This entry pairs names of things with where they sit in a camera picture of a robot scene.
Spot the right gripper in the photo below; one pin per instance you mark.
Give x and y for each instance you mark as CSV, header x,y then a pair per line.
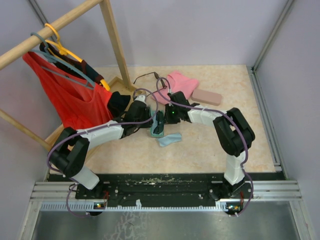
x,y
167,119

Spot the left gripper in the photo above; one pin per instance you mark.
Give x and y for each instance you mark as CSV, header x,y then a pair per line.
x,y
147,113

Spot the grey glasses case green lining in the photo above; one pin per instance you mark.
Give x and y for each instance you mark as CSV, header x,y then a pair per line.
x,y
153,113

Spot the small light blue cloth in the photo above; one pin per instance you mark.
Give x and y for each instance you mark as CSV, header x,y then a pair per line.
x,y
169,139

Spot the thin wire-frame sunglasses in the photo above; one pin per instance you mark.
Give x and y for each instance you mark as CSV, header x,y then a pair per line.
x,y
160,122

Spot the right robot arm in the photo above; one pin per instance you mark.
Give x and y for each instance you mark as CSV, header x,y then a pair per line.
x,y
234,133

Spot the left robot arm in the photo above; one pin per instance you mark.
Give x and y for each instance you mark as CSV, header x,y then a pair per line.
x,y
69,152

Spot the tortoiseshell sunglasses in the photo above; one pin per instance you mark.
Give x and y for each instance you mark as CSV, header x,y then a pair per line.
x,y
156,76

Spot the dark striped hanging garment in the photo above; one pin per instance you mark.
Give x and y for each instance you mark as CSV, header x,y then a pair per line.
x,y
117,103

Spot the wooden clothes rack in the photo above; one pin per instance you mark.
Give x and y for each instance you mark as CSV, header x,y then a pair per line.
x,y
27,45

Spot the pink folded shirt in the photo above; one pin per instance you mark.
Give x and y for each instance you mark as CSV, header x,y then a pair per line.
x,y
178,83

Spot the pink glasses case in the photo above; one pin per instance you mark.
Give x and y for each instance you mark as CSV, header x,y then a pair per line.
x,y
207,97

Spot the red hanging shirt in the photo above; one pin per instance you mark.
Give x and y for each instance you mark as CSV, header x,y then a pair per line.
x,y
77,106

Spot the yellow plastic hanger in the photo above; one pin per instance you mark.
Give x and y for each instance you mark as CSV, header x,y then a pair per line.
x,y
62,50

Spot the grey-blue plastic hanger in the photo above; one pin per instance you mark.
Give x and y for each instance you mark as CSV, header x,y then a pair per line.
x,y
90,84

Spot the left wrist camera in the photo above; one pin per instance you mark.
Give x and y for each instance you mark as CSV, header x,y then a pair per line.
x,y
141,97

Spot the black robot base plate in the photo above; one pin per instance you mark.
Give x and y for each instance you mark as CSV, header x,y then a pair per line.
x,y
160,192

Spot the aluminium frame rail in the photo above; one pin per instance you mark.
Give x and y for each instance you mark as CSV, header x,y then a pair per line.
x,y
273,213

